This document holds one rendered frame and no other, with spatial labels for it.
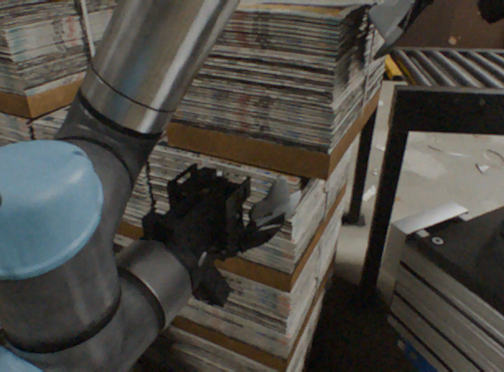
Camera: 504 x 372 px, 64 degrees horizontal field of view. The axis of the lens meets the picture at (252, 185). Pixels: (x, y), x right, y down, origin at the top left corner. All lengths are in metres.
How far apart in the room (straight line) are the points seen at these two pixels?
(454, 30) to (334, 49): 4.02
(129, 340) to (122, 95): 0.18
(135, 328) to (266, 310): 0.50
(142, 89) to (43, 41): 0.64
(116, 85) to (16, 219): 0.13
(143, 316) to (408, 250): 0.42
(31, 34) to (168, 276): 0.67
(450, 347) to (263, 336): 0.36
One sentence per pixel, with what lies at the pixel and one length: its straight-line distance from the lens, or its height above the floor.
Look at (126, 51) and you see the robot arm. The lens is 0.31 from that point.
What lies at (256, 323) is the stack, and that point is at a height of 0.49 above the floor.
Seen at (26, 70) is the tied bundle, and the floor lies 0.93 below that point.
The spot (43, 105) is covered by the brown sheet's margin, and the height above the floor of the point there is 0.85.
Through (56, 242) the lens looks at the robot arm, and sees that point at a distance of 0.24.
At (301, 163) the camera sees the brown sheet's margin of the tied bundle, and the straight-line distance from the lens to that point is 0.60.
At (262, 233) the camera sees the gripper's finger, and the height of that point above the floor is 0.86.
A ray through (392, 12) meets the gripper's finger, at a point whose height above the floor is 1.05.
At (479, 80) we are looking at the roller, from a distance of 1.41.
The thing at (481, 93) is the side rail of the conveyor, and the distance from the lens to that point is 1.24.
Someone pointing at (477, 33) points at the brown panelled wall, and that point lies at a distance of 4.61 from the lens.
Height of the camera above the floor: 1.13
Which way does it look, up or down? 31 degrees down
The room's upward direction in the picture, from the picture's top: straight up
